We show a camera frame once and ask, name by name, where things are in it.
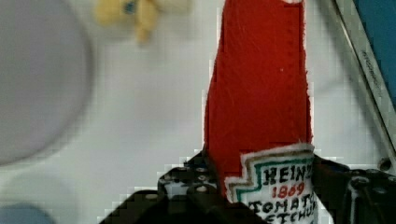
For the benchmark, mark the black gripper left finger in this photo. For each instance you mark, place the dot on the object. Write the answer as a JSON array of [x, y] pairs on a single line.
[[198, 171]]

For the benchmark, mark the yellow plush toy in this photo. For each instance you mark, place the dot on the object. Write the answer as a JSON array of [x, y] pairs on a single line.
[[144, 13]]

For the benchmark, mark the red felt ketchup bottle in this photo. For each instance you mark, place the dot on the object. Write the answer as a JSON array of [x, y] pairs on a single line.
[[257, 115]]

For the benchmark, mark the lilac round plate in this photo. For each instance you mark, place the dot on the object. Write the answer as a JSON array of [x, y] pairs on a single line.
[[46, 74]]

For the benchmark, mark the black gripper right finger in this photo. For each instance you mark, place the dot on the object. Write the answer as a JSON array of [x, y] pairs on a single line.
[[355, 196]]

